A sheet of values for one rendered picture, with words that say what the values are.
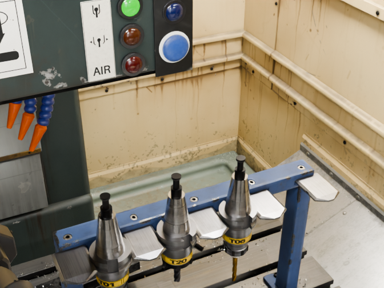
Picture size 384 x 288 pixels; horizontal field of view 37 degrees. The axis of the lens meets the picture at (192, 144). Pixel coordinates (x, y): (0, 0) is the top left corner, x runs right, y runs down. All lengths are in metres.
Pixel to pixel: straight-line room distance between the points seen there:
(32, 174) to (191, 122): 0.76
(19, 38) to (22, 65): 0.03
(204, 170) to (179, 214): 1.24
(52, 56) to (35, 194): 0.91
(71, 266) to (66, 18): 0.42
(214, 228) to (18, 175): 0.64
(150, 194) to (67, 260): 1.15
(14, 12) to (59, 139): 0.90
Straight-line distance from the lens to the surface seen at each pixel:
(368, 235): 1.56
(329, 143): 1.68
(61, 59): 0.60
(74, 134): 1.45
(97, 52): 0.61
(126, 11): 0.59
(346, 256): 1.53
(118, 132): 1.93
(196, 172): 2.10
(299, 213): 1.11
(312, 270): 1.33
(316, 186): 1.04
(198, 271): 1.30
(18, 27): 0.58
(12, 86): 0.60
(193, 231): 0.91
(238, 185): 0.91
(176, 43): 0.63
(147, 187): 2.04
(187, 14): 0.63
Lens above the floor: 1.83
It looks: 33 degrees down
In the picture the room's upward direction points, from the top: straight up
